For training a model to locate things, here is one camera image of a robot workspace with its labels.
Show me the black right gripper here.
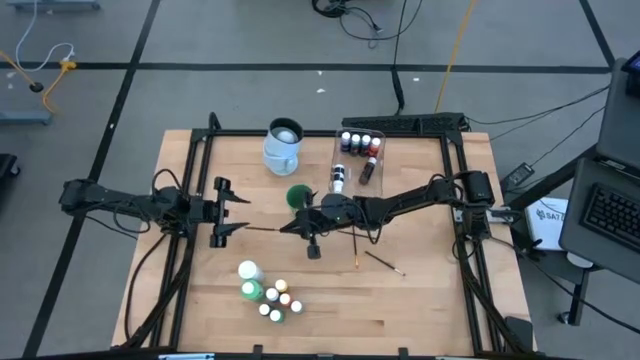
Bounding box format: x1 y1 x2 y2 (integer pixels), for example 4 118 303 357
279 189 357 260

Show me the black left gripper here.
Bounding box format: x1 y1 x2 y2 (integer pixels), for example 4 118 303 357
210 177 251 249

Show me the green plastic cup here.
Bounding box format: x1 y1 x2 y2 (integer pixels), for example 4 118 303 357
284 182 315 212

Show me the clear plastic bin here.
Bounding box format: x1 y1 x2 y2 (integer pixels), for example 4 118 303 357
331 127 387 200

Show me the brown paint bottle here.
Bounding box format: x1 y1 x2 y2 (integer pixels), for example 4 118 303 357
358 156 379 186

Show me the black paintbrush silver ferrule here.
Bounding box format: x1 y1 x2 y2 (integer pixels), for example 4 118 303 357
363 250 407 277

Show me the large green paint bottle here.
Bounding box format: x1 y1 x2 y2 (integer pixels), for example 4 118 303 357
241 279 266 303

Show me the large white bottle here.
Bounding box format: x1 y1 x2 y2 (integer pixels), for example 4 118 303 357
237 259 264 282

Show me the black perforated power strip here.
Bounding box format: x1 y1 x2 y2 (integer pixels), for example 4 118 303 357
341 111 472 135

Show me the black power adapter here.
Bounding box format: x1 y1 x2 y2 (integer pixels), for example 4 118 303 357
499 161 537 187

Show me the grey furniture foot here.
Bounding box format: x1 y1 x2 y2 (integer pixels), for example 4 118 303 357
0 108 54 127
7 0 101 12

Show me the black wheeled base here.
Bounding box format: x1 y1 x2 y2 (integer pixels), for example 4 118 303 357
0 152 21 180

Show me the grey laptop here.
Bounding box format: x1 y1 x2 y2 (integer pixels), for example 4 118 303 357
558 57 640 285

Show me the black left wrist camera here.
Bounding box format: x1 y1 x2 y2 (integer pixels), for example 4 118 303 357
188 198 214 224

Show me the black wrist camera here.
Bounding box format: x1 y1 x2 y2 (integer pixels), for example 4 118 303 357
322 193 351 219
188 198 214 224

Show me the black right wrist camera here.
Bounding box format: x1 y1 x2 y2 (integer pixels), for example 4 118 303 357
322 193 351 219

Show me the black rubber cable cover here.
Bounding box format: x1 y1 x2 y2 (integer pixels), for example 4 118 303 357
391 64 406 115

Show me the looped thin black cable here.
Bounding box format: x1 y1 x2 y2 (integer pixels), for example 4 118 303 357
339 0 425 50

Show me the long black cable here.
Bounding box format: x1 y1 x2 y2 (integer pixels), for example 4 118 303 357
391 0 409 69

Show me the yellow cable with plug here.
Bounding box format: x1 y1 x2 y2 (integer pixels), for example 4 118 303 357
0 49 79 115

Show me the coiled black cable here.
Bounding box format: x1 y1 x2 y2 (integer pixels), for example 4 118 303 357
311 0 351 19

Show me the long yellow cable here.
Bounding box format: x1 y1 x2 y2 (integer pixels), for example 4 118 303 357
433 0 477 114

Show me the white cable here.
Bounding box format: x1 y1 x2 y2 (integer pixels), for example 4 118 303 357
14 0 76 72

